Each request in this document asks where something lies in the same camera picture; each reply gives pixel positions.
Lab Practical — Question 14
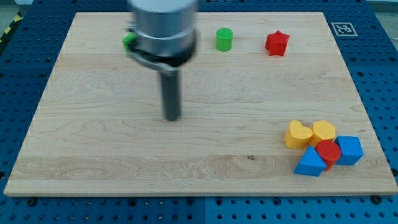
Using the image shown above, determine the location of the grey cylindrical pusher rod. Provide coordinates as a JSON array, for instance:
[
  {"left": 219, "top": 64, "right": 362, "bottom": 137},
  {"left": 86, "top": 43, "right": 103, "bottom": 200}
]
[{"left": 160, "top": 70, "right": 181, "bottom": 121}]

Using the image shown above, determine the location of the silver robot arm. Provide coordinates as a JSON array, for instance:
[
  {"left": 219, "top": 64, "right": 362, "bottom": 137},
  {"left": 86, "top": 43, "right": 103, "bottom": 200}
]
[{"left": 126, "top": 0, "right": 199, "bottom": 121}]

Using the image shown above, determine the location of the green star block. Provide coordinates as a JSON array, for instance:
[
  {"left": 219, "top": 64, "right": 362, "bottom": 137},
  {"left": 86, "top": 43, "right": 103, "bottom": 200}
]
[{"left": 123, "top": 32, "right": 137, "bottom": 52}]

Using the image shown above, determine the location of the red star block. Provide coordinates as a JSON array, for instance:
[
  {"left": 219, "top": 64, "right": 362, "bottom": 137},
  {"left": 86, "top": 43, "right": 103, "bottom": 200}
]
[{"left": 264, "top": 30, "right": 290, "bottom": 57}]

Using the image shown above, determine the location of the yellow heart block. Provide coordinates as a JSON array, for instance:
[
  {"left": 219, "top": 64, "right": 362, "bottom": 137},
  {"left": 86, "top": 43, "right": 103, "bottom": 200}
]
[{"left": 284, "top": 120, "right": 313, "bottom": 149}]

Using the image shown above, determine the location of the green cylinder block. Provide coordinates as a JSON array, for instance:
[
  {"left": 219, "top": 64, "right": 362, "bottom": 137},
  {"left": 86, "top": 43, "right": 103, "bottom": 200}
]
[{"left": 215, "top": 27, "right": 234, "bottom": 52}]

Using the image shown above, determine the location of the wooden board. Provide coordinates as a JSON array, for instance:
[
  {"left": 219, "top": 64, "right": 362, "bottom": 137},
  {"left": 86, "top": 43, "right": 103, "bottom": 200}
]
[{"left": 4, "top": 12, "right": 397, "bottom": 197}]

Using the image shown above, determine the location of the yellow hexagon block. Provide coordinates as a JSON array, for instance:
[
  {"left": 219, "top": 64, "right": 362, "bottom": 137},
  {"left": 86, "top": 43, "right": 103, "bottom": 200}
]
[{"left": 308, "top": 120, "right": 336, "bottom": 147}]

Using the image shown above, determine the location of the blue triangle block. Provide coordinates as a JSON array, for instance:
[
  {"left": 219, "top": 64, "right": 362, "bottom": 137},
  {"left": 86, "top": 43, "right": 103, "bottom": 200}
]
[{"left": 294, "top": 146, "right": 326, "bottom": 177}]

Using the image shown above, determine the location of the red cylinder block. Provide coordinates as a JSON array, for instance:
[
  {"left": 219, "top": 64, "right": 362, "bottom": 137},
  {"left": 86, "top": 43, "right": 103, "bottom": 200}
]
[{"left": 315, "top": 140, "right": 341, "bottom": 170}]

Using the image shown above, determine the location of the white fiducial marker tag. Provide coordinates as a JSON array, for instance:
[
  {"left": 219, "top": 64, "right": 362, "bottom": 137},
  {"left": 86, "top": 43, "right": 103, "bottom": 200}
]
[{"left": 331, "top": 22, "right": 358, "bottom": 37}]

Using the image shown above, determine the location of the blue cube block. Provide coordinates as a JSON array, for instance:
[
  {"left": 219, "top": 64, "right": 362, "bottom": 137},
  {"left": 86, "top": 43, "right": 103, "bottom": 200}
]
[{"left": 335, "top": 136, "right": 364, "bottom": 166}]

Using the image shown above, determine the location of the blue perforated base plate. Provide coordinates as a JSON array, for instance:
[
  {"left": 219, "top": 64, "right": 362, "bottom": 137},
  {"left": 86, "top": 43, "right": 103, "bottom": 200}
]
[{"left": 1, "top": 0, "right": 397, "bottom": 223}]

